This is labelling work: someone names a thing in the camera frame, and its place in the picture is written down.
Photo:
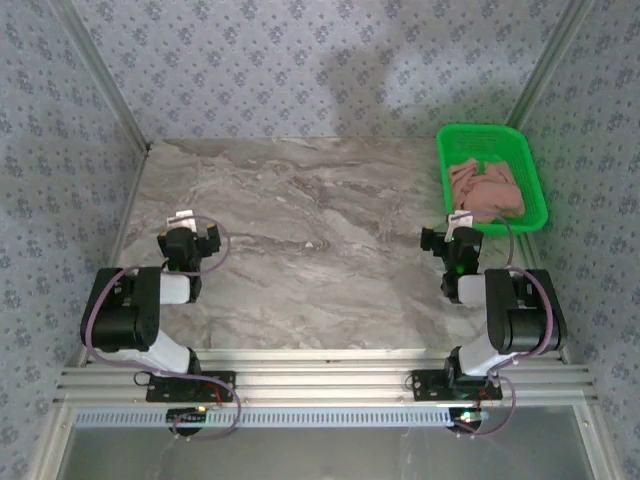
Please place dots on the pink printed t-shirt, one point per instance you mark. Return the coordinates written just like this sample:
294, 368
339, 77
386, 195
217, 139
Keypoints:
492, 192

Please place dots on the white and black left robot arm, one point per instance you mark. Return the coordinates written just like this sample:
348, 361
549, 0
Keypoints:
125, 315

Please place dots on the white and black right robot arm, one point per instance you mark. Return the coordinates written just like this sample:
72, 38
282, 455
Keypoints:
525, 325

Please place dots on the green plastic basket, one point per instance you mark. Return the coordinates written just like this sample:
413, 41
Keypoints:
480, 140

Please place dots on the black controller board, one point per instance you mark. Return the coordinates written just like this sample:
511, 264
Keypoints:
467, 416
182, 415

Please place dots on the grey metal panel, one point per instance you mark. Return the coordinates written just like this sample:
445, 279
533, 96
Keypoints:
320, 455

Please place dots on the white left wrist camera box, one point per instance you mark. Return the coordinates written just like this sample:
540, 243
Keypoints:
182, 218

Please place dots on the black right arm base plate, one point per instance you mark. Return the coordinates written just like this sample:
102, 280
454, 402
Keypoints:
430, 390

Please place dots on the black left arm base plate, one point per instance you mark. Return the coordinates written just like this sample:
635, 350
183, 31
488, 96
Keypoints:
165, 392

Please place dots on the aluminium mounting rail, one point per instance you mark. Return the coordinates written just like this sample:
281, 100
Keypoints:
320, 380

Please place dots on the aluminium frame post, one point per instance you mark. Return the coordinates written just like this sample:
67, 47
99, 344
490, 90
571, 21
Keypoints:
550, 60
109, 80

